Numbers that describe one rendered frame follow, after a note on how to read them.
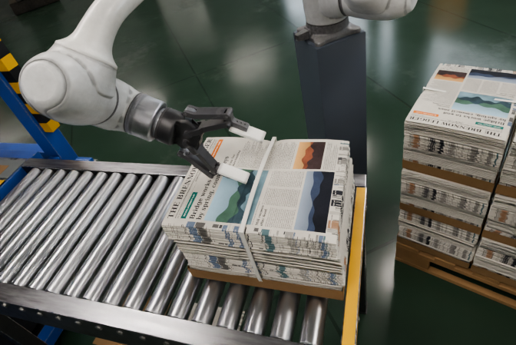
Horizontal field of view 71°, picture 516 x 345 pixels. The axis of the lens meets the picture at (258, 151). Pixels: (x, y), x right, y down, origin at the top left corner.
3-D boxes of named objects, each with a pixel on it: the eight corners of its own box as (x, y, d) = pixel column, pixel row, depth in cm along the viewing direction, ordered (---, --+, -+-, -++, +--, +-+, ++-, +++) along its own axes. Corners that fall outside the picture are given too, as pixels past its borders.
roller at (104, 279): (156, 174, 128) (164, 183, 131) (74, 302, 95) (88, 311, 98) (167, 171, 126) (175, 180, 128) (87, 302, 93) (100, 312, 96)
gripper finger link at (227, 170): (216, 170, 80) (216, 173, 81) (246, 182, 80) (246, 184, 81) (221, 161, 83) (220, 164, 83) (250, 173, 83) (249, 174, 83)
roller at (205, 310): (262, 181, 116) (248, 175, 115) (211, 332, 83) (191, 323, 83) (256, 190, 120) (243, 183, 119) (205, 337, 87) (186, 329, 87)
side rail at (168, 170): (366, 199, 115) (366, 173, 108) (365, 213, 112) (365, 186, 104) (46, 177, 159) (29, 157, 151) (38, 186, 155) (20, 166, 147)
